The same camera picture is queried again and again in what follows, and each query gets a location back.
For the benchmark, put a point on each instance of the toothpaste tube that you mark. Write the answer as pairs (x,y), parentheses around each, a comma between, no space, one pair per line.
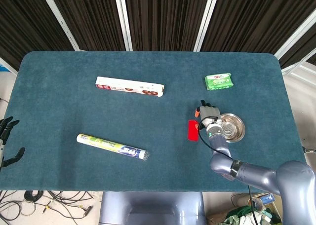
(111,146)

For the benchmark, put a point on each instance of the green wet wipes pack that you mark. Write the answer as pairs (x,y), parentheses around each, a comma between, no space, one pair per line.
(219,81)

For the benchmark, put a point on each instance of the cardboard box with clutter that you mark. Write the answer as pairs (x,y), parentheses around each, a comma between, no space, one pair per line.
(249,210)

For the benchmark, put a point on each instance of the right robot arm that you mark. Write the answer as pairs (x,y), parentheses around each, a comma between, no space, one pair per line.
(249,172)

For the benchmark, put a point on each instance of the white long box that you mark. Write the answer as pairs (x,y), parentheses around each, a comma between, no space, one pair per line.
(129,86)

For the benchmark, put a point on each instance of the teal table mat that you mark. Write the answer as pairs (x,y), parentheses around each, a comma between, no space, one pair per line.
(153,121)

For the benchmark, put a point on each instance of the red rectangular block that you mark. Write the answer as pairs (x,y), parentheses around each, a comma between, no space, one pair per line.
(192,133)

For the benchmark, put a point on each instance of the white partition frame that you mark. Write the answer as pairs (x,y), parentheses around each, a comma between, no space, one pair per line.
(123,17)

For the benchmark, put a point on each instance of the steel bowl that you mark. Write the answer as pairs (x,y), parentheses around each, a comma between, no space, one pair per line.
(233,128)

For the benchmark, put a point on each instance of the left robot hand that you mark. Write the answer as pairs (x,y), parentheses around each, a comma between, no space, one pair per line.
(7,133)

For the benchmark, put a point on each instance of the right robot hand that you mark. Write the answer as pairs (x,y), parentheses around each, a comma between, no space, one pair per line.
(208,112)

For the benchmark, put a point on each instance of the robot torso base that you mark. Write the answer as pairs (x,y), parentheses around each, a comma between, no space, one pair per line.
(152,208)

